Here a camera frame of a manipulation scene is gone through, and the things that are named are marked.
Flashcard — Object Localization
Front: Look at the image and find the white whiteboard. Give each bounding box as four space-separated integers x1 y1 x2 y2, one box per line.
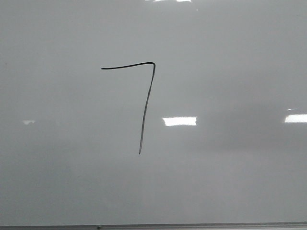
0 0 307 225

